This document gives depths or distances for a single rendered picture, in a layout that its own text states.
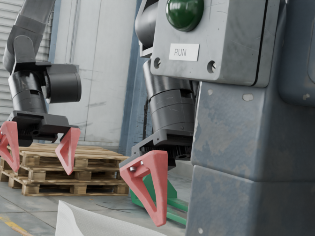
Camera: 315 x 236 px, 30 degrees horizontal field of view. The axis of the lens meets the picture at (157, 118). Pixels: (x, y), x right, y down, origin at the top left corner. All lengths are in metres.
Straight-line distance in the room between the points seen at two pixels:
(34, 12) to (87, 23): 7.80
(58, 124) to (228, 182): 0.64
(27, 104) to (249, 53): 0.71
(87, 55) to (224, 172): 8.55
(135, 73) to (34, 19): 8.23
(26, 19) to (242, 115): 0.77
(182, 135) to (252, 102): 0.26
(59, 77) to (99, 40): 7.96
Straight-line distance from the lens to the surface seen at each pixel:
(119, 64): 9.24
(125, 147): 9.39
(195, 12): 0.38
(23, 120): 1.02
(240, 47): 0.37
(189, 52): 0.39
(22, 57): 1.09
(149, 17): 0.72
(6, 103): 8.39
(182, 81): 0.70
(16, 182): 6.30
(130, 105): 9.34
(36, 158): 5.95
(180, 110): 0.68
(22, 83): 1.08
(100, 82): 9.08
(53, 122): 1.03
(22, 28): 1.12
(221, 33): 0.37
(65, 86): 1.09
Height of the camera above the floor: 1.23
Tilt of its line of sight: 3 degrees down
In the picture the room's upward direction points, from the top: 7 degrees clockwise
